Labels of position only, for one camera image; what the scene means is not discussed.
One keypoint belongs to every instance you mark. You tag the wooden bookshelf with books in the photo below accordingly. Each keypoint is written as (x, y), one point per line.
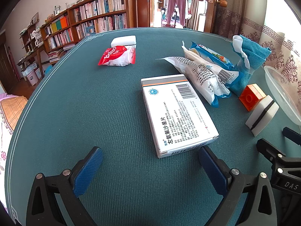
(101, 7)

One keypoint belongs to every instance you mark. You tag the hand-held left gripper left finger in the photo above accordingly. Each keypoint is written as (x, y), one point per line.
(89, 169)

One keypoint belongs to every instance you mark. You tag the white medicine box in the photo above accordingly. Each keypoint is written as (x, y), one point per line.
(178, 117)

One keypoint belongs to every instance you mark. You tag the white sponge with black stripe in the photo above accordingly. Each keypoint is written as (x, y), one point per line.
(258, 120)

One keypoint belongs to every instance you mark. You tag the hanging purple pants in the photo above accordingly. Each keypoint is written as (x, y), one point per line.
(176, 2)

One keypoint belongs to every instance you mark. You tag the white barcode noodle packet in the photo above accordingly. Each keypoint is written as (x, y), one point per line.
(225, 75)

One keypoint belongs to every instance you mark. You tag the small photo frame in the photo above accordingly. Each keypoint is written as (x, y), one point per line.
(35, 17)

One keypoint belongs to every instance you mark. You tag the tall wooden bookcase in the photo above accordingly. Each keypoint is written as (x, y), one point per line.
(131, 9)

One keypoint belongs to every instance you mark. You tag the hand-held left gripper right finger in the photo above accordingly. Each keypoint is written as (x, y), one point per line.
(211, 169)

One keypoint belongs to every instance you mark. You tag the teal table mat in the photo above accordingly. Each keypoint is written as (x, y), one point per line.
(94, 110)

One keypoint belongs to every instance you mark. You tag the small storage rack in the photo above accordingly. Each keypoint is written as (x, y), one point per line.
(30, 37)

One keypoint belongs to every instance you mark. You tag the pink bin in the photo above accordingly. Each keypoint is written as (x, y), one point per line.
(31, 78)

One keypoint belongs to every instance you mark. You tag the blue and white snack packet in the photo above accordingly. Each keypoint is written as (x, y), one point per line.
(211, 54)

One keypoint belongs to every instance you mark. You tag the orange toy block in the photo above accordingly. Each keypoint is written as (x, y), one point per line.
(252, 94)

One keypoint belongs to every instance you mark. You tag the teal towel in plastic bag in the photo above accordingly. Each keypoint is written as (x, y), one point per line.
(254, 51)

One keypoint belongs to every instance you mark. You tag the bed with floral blanket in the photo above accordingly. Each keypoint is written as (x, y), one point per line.
(9, 113)

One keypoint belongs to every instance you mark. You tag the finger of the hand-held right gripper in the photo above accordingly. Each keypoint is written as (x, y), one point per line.
(292, 134)
(268, 149)

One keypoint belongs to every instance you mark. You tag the wooden side desk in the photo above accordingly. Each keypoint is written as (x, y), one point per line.
(35, 51)

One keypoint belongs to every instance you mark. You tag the clear plastic container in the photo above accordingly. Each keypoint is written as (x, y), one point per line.
(282, 84)

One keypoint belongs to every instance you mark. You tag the red and white glue packet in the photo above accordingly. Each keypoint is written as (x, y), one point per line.
(112, 55)

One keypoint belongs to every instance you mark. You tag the white sponge block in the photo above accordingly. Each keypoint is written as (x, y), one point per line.
(123, 40)

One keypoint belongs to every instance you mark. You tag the low wooden bookcase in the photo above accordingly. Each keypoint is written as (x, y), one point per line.
(43, 31)

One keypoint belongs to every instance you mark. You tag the patterned curtain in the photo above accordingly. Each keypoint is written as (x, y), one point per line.
(258, 28)

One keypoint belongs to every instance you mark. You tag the dark wooden door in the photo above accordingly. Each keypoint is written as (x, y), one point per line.
(6, 66)

